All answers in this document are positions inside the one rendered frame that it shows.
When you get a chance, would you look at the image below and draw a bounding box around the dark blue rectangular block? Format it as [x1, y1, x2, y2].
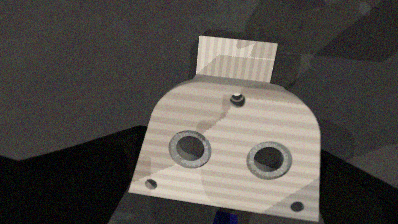
[213, 211, 238, 224]

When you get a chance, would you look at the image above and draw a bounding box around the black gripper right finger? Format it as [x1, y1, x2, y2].
[319, 149, 398, 224]

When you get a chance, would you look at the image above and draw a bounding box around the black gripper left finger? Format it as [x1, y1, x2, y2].
[0, 125, 147, 224]

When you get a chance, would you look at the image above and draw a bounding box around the beige metal housing plate with two holes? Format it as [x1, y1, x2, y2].
[128, 76, 321, 222]

